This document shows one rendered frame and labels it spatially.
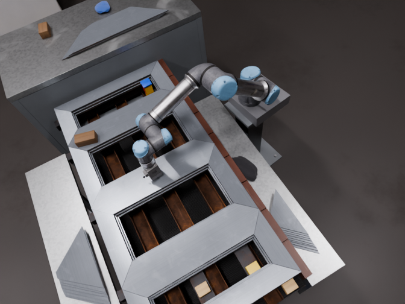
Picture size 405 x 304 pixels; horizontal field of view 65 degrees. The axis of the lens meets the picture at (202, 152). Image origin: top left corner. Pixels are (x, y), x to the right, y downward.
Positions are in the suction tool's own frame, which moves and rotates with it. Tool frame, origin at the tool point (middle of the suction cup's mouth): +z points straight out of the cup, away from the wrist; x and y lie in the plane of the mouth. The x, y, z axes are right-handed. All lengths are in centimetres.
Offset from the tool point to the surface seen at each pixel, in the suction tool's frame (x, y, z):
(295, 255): 29, 76, 2
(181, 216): -0.8, 21.7, 17.0
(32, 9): 9, -302, 60
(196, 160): 22.7, 7.2, -1.1
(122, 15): 45, -100, -23
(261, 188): 44, 37, 17
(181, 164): 15.1, 4.2, -1.1
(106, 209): -30.5, 0.2, -0.8
